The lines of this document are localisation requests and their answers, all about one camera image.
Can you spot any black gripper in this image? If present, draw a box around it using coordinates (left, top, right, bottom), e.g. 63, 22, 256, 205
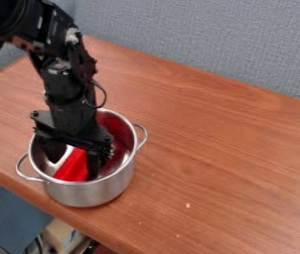
30, 100, 113, 181

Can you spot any red rectangular block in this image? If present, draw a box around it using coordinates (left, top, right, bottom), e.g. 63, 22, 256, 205
54, 148, 88, 182

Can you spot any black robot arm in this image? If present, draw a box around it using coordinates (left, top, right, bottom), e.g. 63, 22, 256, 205
0, 0, 111, 181

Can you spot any stainless steel pot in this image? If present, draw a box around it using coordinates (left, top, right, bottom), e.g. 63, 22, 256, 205
15, 109, 149, 207

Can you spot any beige box under table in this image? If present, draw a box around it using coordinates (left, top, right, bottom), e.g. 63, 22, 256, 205
42, 218, 87, 254

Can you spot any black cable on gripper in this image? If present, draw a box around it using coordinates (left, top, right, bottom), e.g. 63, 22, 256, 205
83, 78, 109, 109

